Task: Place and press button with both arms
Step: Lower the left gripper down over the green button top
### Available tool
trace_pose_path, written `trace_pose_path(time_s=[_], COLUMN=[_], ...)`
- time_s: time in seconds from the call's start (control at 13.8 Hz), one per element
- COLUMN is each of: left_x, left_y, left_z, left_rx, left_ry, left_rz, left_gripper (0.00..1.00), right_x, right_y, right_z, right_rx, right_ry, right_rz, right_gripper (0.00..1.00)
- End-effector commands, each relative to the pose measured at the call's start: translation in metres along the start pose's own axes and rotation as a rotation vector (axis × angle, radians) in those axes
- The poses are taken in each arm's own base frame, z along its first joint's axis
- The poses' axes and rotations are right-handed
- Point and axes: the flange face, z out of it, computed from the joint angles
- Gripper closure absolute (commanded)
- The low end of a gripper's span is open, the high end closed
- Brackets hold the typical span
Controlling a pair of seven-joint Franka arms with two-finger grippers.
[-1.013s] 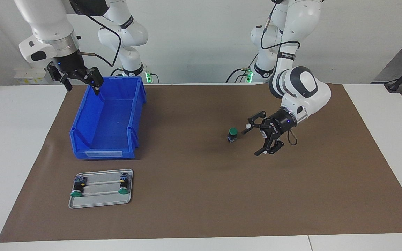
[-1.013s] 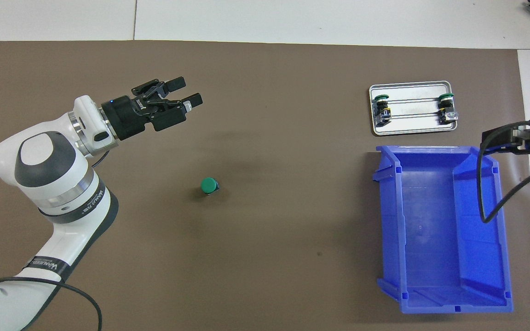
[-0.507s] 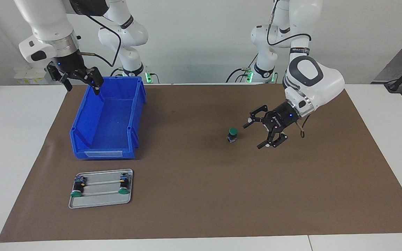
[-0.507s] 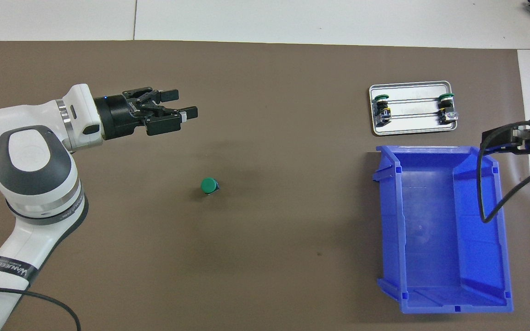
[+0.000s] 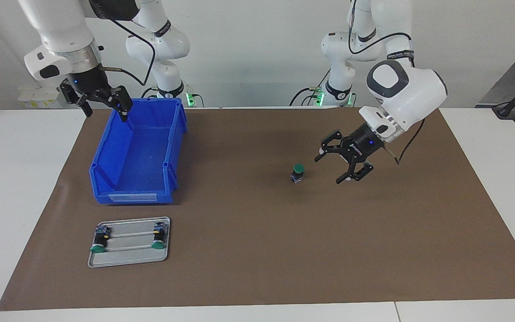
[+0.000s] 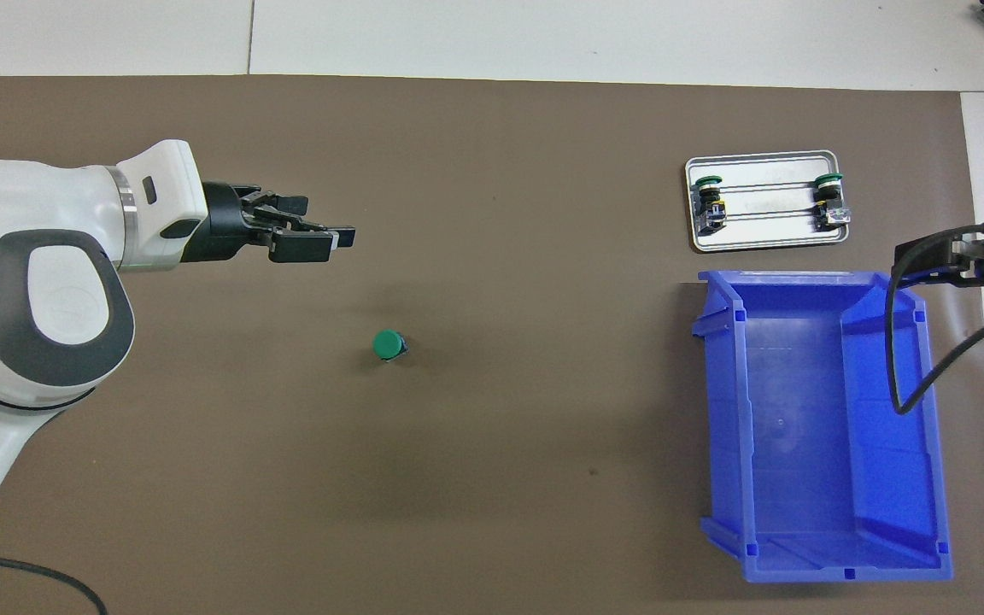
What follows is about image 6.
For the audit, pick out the grey metal tray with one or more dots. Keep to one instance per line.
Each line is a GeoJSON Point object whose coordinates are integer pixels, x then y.
{"type": "Point", "coordinates": [765, 231]}

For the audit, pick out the green push button switch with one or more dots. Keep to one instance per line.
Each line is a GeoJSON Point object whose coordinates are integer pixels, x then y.
{"type": "Point", "coordinates": [710, 209]}
{"type": "Point", "coordinates": [387, 343]}
{"type": "Point", "coordinates": [830, 205]}

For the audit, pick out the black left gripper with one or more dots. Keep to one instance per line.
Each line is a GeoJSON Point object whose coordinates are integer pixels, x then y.
{"type": "Point", "coordinates": [227, 222]}

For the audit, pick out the blue plastic storage bin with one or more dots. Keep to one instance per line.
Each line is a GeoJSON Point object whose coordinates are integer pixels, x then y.
{"type": "Point", "coordinates": [799, 427]}

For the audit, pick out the brown table mat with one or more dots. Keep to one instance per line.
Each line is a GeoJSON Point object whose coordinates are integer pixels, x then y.
{"type": "Point", "coordinates": [500, 512]}

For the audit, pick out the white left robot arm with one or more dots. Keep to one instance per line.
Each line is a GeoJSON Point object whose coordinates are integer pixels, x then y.
{"type": "Point", "coordinates": [31, 205]}

